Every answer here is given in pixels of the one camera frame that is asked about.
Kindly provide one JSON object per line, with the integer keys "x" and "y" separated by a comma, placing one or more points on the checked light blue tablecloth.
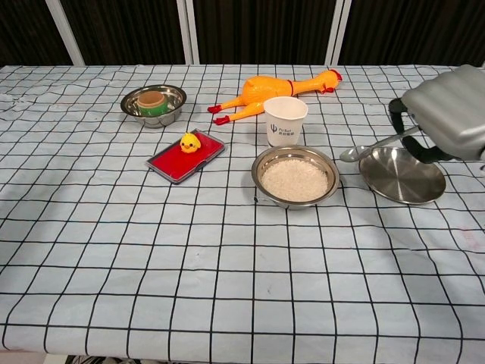
{"x": 151, "y": 265}

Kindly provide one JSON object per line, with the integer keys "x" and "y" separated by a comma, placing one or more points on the slanted white frame post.
{"x": 68, "y": 34}

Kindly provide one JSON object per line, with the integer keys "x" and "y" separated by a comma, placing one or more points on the steel plate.
{"x": 398, "y": 178}

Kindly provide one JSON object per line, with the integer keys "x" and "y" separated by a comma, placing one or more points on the white paper cup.
{"x": 285, "y": 127}

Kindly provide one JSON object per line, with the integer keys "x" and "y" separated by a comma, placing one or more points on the yellow chick toy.
{"x": 189, "y": 143}

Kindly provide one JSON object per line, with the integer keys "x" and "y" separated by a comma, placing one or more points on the green tape roll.
{"x": 152, "y": 106}

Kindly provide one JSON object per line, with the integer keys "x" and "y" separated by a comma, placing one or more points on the black curtain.
{"x": 129, "y": 30}

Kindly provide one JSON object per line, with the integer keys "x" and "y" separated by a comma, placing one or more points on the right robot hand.
{"x": 451, "y": 110}

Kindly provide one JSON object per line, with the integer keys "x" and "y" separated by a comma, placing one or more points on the steel bowl holding rice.
{"x": 261, "y": 167}

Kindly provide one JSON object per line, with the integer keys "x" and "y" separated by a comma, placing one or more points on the steel bowl holding tape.
{"x": 130, "y": 104}

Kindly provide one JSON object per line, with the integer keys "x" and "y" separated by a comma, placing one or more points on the metal spoon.
{"x": 352, "y": 154}

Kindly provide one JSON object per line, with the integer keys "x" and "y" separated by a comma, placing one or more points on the white rice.
{"x": 295, "y": 181}

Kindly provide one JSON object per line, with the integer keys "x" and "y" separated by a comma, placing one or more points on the black white patterned item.
{"x": 94, "y": 359}

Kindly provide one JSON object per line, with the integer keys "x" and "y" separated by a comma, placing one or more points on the orange rubber chicken toy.
{"x": 265, "y": 91}

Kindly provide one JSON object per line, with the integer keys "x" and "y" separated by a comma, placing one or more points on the red ink pad case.
{"x": 178, "y": 165}

